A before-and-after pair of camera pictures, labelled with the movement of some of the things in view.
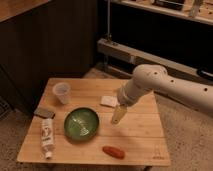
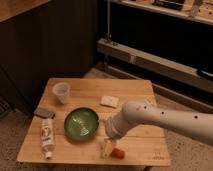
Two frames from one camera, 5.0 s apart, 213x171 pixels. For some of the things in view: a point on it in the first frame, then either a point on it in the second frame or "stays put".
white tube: (48, 136) stays put
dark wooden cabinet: (42, 40) stays put
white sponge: (110, 100) stays put
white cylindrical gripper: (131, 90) to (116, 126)
